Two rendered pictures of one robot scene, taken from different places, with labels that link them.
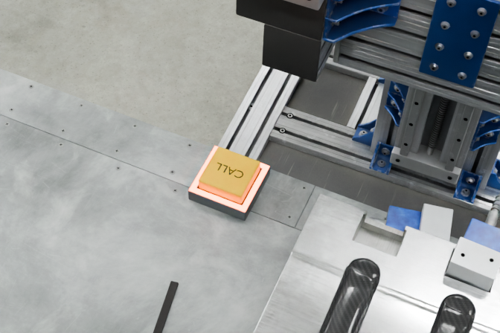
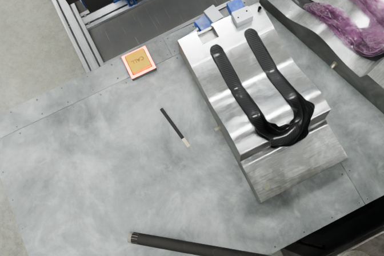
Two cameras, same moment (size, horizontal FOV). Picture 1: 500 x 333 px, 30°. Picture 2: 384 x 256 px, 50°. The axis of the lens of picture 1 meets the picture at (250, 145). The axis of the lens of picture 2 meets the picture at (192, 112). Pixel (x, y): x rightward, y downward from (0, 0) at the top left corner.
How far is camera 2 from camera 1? 36 cm
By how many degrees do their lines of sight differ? 27
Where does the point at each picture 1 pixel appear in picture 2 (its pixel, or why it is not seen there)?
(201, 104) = (42, 40)
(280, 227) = (168, 60)
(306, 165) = (108, 26)
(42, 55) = not seen: outside the picture
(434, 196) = not seen: outside the picture
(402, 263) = (223, 36)
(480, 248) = (240, 10)
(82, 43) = not seen: outside the picture
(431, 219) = (211, 14)
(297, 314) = (212, 81)
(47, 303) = (135, 154)
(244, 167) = (140, 54)
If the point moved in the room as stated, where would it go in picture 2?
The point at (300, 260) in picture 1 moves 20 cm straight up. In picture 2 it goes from (196, 65) to (193, 34)
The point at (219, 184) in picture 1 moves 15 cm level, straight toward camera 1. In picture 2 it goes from (140, 67) to (180, 98)
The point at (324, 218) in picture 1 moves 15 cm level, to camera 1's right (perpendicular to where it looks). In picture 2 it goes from (187, 46) to (222, 9)
